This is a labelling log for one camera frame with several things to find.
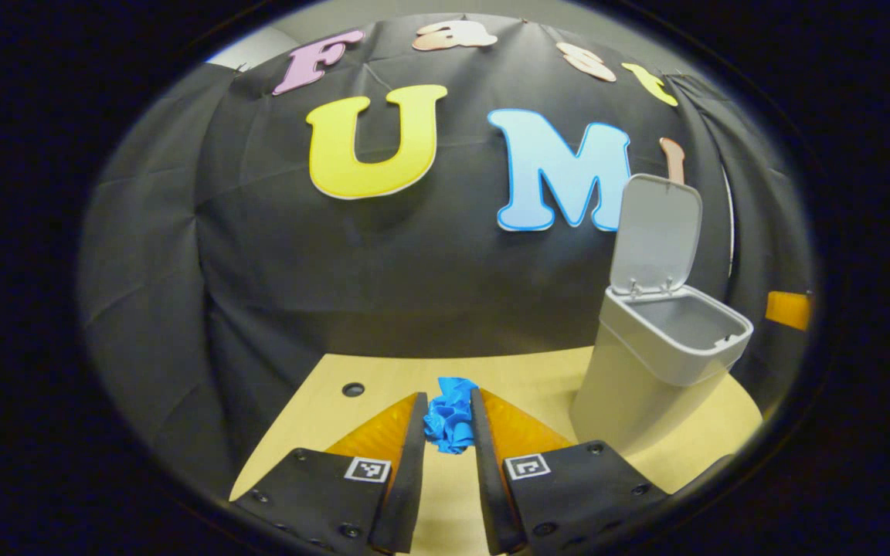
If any white desktop garbage bin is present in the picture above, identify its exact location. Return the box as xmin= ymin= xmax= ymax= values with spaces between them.
xmin=569 ymin=174 xmax=755 ymax=458

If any wooden desktop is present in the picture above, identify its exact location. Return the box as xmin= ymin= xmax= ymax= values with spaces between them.
xmin=229 ymin=346 xmax=764 ymax=556

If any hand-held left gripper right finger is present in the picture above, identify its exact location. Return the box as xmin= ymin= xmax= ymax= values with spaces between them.
xmin=470 ymin=388 xmax=674 ymax=555

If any black backdrop cloth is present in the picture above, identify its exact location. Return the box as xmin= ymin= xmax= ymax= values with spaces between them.
xmin=78 ymin=14 xmax=817 ymax=503

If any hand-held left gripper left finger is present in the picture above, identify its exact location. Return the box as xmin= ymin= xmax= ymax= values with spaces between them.
xmin=230 ymin=392 xmax=429 ymax=555

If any blue paper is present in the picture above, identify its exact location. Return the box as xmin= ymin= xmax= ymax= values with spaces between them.
xmin=423 ymin=377 xmax=481 ymax=455

